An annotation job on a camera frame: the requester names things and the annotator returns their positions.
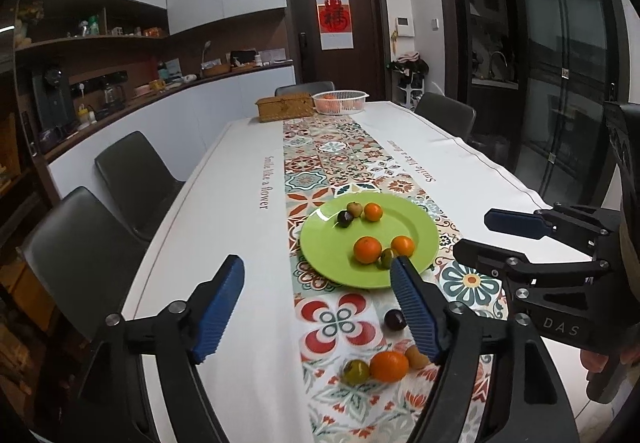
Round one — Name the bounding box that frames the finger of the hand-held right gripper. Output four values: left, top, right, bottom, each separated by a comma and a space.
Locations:
484, 204, 621, 244
452, 239, 608, 294

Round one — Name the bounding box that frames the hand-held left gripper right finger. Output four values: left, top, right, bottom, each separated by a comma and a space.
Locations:
390, 255, 566, 443

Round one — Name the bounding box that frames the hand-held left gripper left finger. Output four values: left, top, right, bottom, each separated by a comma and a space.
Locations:
75, 254, 246, 443

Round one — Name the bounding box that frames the green plate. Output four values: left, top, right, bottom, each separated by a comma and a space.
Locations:
299, 196, 440, 290

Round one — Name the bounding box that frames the person's right hand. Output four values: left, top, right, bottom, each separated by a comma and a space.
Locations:
580, 348, 623, 381

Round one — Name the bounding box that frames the patterned table runner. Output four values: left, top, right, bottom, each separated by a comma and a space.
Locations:
282, 115, 506, 443

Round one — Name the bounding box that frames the dark grey chair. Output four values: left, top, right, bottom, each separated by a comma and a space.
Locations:
274, 81, 336, 98
20, 186, 151, 324
415, 92, 477, 144
95, 131, 186, 244

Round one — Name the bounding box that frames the glass sliding door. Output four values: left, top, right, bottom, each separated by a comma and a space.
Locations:
500, 0, 631, 204

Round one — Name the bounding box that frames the shoe rack with clothes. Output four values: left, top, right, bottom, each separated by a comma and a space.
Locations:
387, 52, 430, 106

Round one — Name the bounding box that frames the white counter cabinet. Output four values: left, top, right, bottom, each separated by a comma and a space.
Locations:
47, 65, 297, 198

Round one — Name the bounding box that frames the white plastic basket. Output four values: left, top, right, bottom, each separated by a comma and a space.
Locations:
312, 90, 370, 116

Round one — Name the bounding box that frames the wicker box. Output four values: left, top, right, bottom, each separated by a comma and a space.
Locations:
255, 93, 315, 122

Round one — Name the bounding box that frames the glass kettle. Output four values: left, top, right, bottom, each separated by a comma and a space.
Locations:
102, 82, 126, 106

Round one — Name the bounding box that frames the dark wooden door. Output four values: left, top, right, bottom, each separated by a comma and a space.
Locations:
282, 0, 390, 98

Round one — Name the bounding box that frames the black coffee machine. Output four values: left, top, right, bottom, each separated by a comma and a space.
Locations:
32, 68, 76, 134

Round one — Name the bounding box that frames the red wall calendar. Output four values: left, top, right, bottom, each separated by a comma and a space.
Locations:
315, 0, 355, 50

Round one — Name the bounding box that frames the wooden wall shelf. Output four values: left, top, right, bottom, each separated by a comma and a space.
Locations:
15, 0, 171, 48

